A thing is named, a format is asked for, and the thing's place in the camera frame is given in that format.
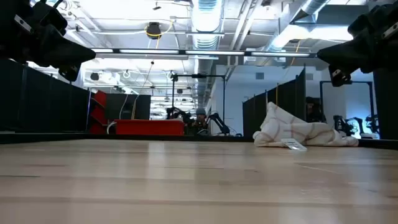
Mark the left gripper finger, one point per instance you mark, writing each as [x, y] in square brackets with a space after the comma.
[65, 59]
[66, 45]

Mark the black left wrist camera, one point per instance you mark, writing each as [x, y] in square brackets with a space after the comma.
[70, 73]

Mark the white towel with orange checks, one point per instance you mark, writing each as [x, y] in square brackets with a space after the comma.
[295, 130]

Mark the person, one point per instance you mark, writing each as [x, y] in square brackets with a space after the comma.
[314, 110]
[200, 119]

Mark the black gantry frame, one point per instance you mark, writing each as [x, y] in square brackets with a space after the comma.
[360, 82]
[199, 75]

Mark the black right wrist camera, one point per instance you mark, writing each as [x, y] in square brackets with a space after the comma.
[339, 76]

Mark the long ceiling light strip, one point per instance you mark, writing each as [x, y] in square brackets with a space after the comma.
[214, 53]

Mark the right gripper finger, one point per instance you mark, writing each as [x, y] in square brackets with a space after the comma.
[351, 62]
[351, 48]

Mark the neighbouring station black robot arm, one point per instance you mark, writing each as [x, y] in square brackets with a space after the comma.
[178, 113]
[371, 123]
[342, 124]
[219, 121]

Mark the grey wall vent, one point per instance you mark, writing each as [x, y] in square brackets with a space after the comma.
[259, 76]

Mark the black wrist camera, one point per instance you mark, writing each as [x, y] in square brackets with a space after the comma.
[339, 76]
[70, 73]

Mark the red rack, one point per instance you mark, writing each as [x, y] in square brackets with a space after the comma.
[99, 109]

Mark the black round ceiling device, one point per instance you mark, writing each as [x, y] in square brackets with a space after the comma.
[153, 30]

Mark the black aluminium table frame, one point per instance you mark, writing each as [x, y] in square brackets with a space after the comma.
[62, 137]

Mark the black partition panel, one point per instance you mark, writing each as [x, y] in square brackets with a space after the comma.
[286, 96]
[40, 99]
[387, 105]

